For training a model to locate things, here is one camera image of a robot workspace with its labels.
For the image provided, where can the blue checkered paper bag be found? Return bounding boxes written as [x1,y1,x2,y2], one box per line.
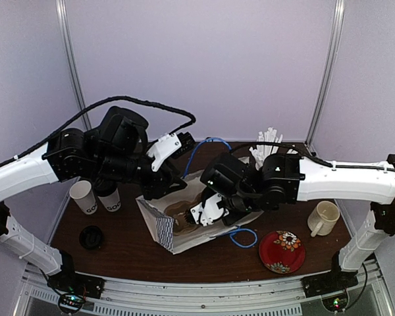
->
[136,170,262,255]

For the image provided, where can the white paper coffee cup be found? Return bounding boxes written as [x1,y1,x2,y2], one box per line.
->
[98,190,121,212]

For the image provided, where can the brown pulp cup carrier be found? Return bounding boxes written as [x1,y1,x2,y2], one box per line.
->
[164,194,201,236]

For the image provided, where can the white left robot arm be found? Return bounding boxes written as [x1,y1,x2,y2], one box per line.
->
[0,106,194,292]

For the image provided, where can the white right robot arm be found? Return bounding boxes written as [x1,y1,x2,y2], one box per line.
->
[191,153,395,291]

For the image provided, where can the red floral plate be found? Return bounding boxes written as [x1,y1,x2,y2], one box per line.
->
[258,230,306,275]

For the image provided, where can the black plastic lid stack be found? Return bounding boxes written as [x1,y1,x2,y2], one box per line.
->
[79,225,104,250]

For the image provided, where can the cream ceramic mug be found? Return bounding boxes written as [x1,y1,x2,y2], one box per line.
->
[307,201,340,238]

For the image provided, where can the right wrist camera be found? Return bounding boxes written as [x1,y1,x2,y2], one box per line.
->
[190,194,224,226]

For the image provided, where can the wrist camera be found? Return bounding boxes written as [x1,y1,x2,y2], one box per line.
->
[146,132,196,172]
[190,194,224,226]

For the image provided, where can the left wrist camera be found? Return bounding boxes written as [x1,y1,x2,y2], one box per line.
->
[146,132,196,172]

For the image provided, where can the aluminium front rail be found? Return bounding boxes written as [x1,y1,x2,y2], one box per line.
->
[13,259,392,316]

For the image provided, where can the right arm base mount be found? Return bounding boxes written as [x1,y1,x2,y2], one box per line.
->
[301,265,358,298]

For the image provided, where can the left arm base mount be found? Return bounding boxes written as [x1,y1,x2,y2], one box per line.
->
[48,260,105,299]

